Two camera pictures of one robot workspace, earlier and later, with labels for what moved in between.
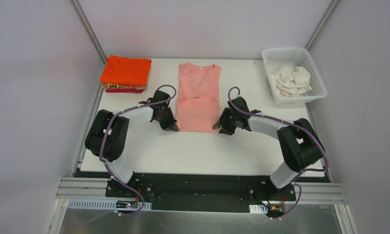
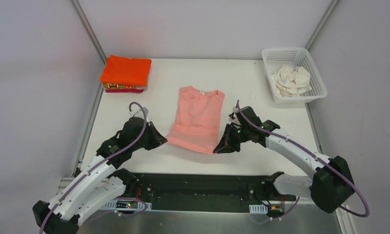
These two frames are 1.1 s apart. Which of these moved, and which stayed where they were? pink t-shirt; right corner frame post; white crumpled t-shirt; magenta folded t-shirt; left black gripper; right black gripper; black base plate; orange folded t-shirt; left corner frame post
Moved: pink t-shirt; right black gripper; left black gripper
Stayed: black base plate; orange folded t-shirt; magenta folded t-shirt; white crumpled t-shirt; right corner frame post; left corner frame post
